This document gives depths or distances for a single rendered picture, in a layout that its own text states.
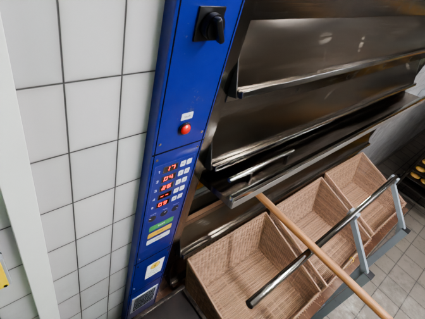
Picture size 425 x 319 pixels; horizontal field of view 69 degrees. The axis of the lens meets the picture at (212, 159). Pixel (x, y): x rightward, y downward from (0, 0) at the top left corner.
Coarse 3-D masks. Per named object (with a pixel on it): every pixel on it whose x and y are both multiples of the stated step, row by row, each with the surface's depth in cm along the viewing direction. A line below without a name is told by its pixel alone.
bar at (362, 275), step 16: (352, 208) 140; (400, 208) 171; (336, 224) 131; (352, 224) 141; (400, 224) 173; (320, 240) 121; (400, 240) 175; (304, 256) 113; (288, 272) 107; (352, 272) 205; (368, 272) 143; (272, 288) 101; (256, 304) 97; (336, 304) 161
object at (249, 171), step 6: (288, 150) 110; (294, 150) 111; (276, 156) 105; (282, 156) 107; (288, 156) 110; (264, 162) 101; (270, 162) 103; (282, 162) 113; (252, 168) 97; (258, 168) 99; (240, 174) 94; (246, 174) 95; (252, 174) 98; (228, 180) 92; (234, 180) 92; (246, 180) 100
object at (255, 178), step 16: (400, 96) 197; (416, 96) 201; (368, 112) 166; (384, 112) 170; (400, 112) 174; (320, 128) 141; (336, 128) 144; (352, 128) 146; (288, 144) 125; (304, 144) 127; (320, 144) 129; (256, 160) 112; (288, 160) 115; (208, 176) 100; (224, 176) 102; (256, 176) 104; (288, 176) 110; (224, 192) 95; (256, 192) 98
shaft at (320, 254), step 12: (264, 204) 125; (276, 216) 122; (288, 228) 119; (300, 240) 116; (312, 252) 114; (336, 264) 110; (348, 276) 108; (360, 288) 105; (372, 300) 103; (384, 312) 101
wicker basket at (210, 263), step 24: (264, 216) 170; (240, 240) 163; (264, 240) 176; (192, 264) 140; (216, 264) 157; (240, 264) 171; (264, 264) 176; (288, 264) 167; (192, 288) 142; (216, 288) 158; (240, 288) 161; (288, 288) 169; (312, 288) 159; (216, 312) 130; (240, 312) 152; (264, 312) 155; (288, 312) 158
